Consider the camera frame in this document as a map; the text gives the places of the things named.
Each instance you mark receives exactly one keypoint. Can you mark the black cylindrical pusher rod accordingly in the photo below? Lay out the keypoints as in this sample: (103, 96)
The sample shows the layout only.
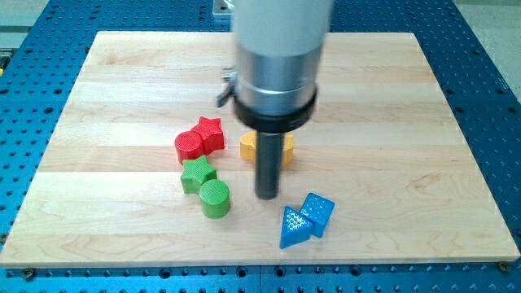
(268, 163)

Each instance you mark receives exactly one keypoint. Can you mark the yellow block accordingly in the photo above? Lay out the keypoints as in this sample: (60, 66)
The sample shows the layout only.
(247, 147)

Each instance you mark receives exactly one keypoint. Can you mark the red star block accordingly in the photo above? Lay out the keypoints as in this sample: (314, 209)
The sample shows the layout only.
(211, 133)

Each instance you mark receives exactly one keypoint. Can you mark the green cylinder block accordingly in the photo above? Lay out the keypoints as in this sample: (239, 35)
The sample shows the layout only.
(214, 196)

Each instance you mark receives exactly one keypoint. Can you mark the green star block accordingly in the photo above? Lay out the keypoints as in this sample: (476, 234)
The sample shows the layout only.
(195, 173)

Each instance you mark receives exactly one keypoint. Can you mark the red cylinder block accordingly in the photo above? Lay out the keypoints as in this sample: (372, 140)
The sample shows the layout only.
(189, 146)

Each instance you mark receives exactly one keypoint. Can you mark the silver clamp lever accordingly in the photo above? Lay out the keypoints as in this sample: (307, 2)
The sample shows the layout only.
(228, 75)

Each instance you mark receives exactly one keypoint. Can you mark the blue cube block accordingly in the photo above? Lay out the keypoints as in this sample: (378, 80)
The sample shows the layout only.
(318, 211)

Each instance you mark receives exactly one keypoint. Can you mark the blue triangle block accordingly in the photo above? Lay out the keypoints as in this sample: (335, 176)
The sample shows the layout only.
(295, 228)

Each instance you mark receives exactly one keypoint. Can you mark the light wooden board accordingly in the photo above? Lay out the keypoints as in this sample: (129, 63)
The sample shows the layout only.
(383, 145)

